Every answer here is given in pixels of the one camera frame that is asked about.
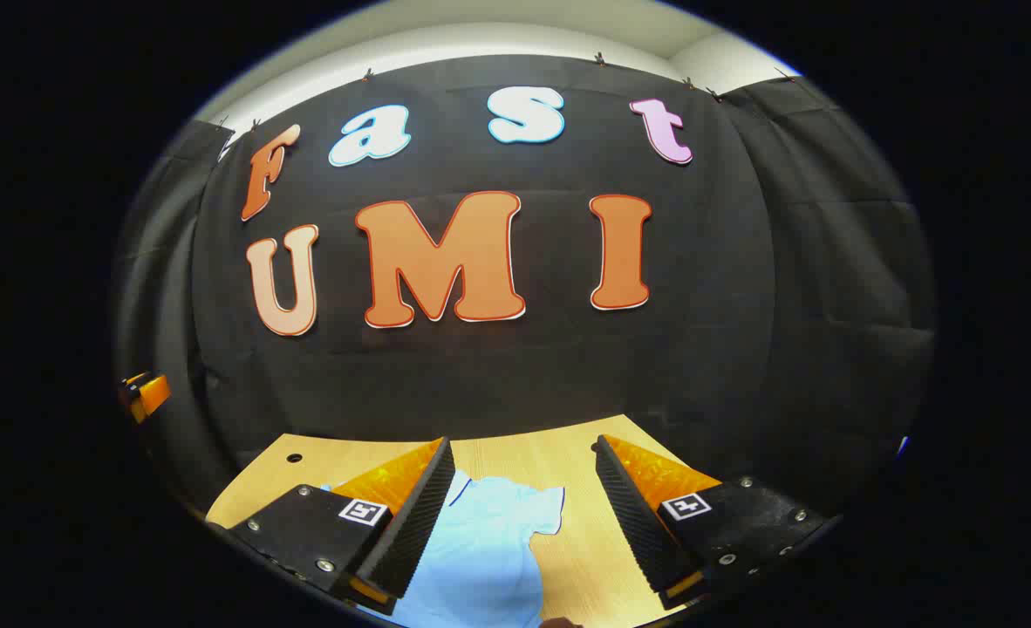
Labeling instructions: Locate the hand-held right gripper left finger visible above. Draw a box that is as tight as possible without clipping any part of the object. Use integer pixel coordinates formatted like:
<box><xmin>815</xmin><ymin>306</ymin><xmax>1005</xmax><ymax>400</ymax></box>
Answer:
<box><xmin>228</xmin><ymin>436</ymin><xmax>456</xmax><ymax>617</ymax></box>

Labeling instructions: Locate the light blue T-shirt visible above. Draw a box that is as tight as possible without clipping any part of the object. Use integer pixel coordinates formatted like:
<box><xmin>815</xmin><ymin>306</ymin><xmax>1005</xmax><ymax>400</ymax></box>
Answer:
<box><xmin>322</xmin><ymin>469</ymin><xmax>566</xmax><ymax>628</ymax></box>

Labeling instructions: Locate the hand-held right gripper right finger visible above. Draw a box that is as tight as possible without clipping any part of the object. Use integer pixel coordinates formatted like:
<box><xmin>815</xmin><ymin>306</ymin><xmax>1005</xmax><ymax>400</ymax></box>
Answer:
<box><xmin>593</xmin><ymin>433</ymin><xmax>831</xmax><ymax>611</ymax></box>

